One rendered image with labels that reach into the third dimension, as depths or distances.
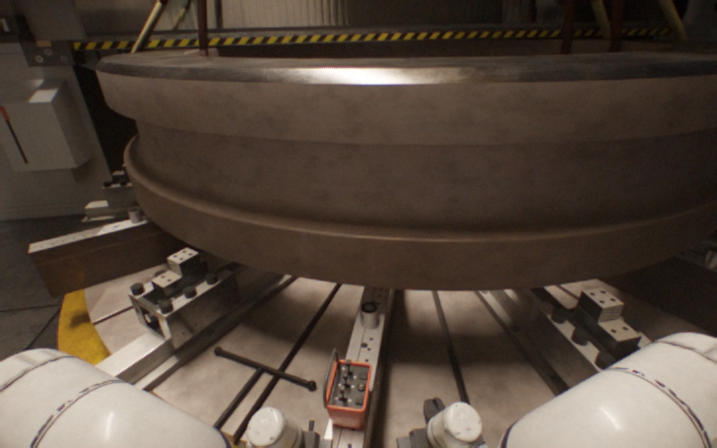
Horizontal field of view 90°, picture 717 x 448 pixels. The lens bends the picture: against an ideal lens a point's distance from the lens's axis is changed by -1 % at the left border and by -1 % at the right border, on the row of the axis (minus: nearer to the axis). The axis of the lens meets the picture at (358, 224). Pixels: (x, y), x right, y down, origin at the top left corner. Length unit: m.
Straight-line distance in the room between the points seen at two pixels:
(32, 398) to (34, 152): 4.53
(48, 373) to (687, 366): 0.69
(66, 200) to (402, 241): 4.64
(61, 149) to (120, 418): 4.48
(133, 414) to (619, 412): 0.47
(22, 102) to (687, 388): 4.91
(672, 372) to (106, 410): 0.58
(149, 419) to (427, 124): 1.17
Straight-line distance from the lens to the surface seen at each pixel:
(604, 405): 0.46
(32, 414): 0.51
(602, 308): 1.90
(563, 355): 1.98
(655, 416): 0.47
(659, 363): 0.53
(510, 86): 1.40
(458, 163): 1.56
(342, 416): 1.37
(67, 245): 3.13
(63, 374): 0.53
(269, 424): 0.99
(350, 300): 2.47
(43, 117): 4.82
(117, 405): 0.47
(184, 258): 2.17
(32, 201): 5.76
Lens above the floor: 1.90
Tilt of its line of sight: 28 degrees down
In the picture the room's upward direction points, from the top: 1 degrees counter-clockwise
